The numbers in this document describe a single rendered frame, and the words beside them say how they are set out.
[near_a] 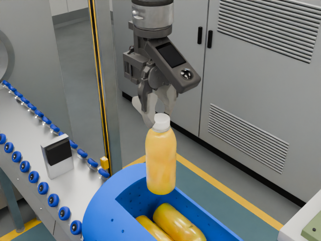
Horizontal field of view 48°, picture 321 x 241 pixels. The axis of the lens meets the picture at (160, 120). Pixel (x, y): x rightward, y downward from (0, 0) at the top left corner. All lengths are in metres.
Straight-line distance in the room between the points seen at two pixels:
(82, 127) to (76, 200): 1.99
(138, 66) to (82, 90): 3.17
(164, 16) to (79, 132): 2.65
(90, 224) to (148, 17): 0.55
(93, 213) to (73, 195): 0.41
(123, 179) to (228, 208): 1.68
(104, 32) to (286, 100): 1.26
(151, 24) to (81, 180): 0.87
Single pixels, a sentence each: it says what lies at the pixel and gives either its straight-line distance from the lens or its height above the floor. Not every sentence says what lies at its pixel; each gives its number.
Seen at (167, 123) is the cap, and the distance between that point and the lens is 0.75.
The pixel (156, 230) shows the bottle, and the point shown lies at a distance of 1.01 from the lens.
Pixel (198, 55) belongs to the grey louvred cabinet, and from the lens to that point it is 2.63.
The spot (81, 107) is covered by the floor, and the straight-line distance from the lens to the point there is 3.58.
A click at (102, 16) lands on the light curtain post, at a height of 1.43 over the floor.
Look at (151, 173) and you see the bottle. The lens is 0.82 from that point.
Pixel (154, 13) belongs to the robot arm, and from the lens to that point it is 0.64.
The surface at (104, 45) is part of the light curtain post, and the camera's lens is 1.47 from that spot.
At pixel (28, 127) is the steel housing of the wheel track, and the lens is 1.74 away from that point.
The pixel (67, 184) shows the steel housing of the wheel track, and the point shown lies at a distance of 1.40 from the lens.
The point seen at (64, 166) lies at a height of 0.96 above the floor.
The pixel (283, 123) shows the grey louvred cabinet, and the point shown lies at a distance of 2.38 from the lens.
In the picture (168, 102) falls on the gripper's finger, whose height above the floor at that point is 1.49.
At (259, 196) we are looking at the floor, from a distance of 2.69.
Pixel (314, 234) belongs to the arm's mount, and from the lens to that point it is 0.97.
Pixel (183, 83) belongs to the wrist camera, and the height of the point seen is 1.58.
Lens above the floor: 1.88
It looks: 35 degrees down
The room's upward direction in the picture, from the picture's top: straight up
